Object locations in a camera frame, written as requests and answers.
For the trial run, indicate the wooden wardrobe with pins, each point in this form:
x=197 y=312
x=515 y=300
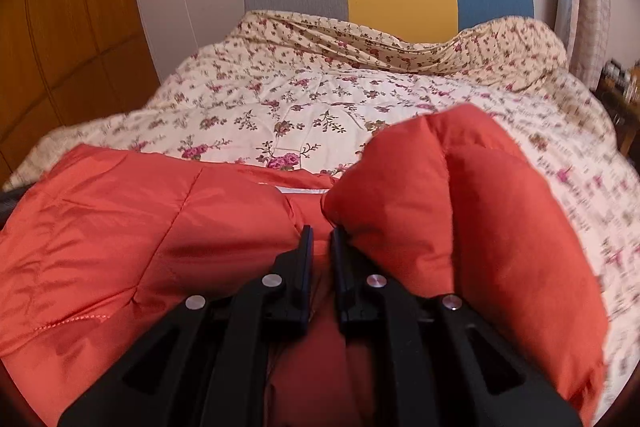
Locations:
x=65 y=32

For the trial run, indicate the dark bed frame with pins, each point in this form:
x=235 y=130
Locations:
x=10 y=204

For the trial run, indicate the floral quilt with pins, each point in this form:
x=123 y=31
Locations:
x=300 y=92

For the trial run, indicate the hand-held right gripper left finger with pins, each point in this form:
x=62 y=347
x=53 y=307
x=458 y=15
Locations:
x=306 y=257

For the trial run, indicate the cluttered wooden side table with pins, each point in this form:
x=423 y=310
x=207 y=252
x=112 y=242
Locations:
x=622 y=97

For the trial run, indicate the orange quilted jacket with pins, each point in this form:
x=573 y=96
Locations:
x=150 y=232

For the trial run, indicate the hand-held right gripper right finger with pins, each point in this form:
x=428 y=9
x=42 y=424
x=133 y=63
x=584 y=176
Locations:
x=339 y=257

